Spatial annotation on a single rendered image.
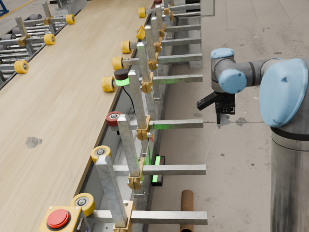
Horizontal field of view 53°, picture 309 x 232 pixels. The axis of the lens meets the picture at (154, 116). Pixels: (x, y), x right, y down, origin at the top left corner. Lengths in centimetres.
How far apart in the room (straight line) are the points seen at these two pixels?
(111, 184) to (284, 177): 48
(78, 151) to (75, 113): 30
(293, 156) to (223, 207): 157
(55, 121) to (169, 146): 130
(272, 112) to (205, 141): 207
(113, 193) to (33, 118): 81
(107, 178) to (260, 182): 159
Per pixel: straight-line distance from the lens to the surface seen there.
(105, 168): 86
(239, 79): 112
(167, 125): 142
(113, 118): 144
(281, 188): 68
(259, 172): 240
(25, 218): 115
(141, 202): 131
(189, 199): 211
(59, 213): 64
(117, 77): 125
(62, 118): 155
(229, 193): 224
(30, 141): 147
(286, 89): 55
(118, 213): 101
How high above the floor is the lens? 169
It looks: 34 degrees down
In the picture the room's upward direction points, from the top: 9 degrees counter-clockwise
